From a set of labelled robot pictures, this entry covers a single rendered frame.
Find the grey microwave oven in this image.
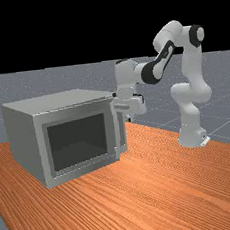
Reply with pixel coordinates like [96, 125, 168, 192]
[0, 83, 132, 193]

